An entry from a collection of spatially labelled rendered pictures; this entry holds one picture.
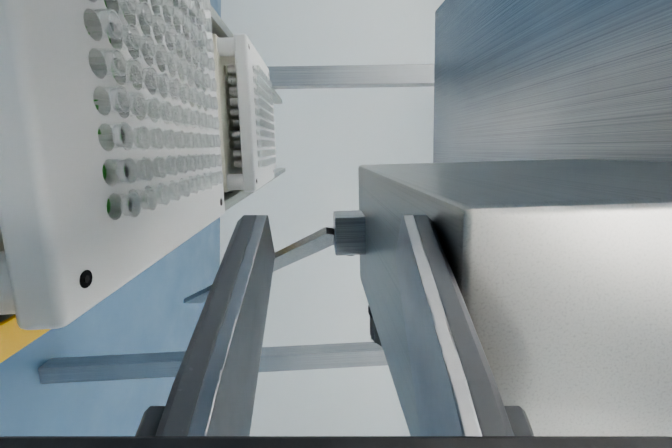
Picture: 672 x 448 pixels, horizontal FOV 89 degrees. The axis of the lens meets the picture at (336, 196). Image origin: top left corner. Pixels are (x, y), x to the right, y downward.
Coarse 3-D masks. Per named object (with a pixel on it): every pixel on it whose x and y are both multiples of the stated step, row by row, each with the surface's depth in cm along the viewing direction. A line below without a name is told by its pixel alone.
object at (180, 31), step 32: (128, 0) 18; (160, 0) 22; (192, 0) 27; (128, 32) 17; (160, 32) 21; (192, 32) 27; (128, 64) 18; (160, 64) 21; (192, 64) 26; (192, 96) 26; (160, 128) 21; (160, 160) 21; (192, 160) 26
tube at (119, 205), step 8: (112, 200) 17; (120, 200) 17; (128, 200) 17; (136, 200) 18; (112, 208) 17; (120, 208) 17; (128, 208) 18; (136, 208) 18; (112, 216) 17; (120, 216) 17; (128, 216) 17; (136, 216) 18
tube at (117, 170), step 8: (112, 160) 17; (120, 160) 17; (128, 160) 17; (104, 168) 17; (112, 168) 17; (120, 168) 17; (128, 168) 18; (136, 168) 18; (104, 176) 17; (112, 176) 17; (120, 176) 17; (128, 176) 18; (136, 176) 18
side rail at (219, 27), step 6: (216, 12) 49; (216, 18) 49; (216, 24) 50; (222, 24) 52; (216, 30) 52; (222, 30) 52; (228, 30) 56; (222, 36) 55; (228, 36) 56; (276, 96) 118; (276, 102) 133
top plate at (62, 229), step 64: (0, 0) 12; (64, 0) 14; (0, 64) 12; (64, 64) 14; (0, 128) 13; (64, 128) 14; (192, 128) 29; (0, 192) 13; (64, 192) 14; (64, 256) 14; (128, 256) 19; (64, 320) 14
